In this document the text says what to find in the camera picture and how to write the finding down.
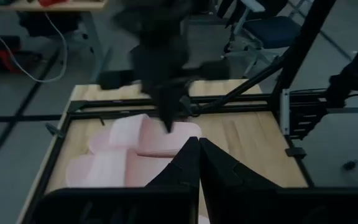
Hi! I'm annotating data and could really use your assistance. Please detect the black table edge rail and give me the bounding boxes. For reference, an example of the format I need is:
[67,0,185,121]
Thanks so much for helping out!
[19,102,76,224]

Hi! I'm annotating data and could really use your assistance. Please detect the small black floor object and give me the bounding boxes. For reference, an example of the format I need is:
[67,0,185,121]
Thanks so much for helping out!
[342,159,357,171]

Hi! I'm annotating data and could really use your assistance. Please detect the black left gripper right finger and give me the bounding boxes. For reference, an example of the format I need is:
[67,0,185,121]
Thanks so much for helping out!
[200,138,358,224]

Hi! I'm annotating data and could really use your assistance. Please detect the wooden shelf black metal legs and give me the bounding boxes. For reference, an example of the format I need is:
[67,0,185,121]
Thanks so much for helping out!
[47,116,208,189]

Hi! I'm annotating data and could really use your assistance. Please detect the wooden desk metal legs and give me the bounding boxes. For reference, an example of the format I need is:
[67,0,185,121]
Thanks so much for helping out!
[0,0,109,83]

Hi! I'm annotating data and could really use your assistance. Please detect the black table edge clamp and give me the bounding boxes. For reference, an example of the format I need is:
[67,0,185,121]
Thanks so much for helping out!
[285,147,307,159]
[45,123,65,138]

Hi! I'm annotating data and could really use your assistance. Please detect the silver and black mounting bracket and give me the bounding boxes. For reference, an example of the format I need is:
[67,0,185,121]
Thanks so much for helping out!
[278,88,329,140]

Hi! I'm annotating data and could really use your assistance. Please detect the black diagonal frame brace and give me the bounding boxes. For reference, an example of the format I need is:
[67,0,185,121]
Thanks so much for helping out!
[193,57,288,112]

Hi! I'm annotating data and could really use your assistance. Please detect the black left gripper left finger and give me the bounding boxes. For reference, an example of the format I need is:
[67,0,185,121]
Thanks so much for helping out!
[35,136,200,224]

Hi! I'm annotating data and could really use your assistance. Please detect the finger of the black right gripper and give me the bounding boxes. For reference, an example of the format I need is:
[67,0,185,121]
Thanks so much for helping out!
[168,58,231,133]
[99,70,171,131]

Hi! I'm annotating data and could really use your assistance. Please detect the office chair dark blue seat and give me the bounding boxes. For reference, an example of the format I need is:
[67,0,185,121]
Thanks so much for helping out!
[221,0,303,68]

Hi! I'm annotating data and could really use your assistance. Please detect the black rig frame post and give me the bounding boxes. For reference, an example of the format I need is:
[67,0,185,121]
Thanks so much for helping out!
[270,0,337,113]

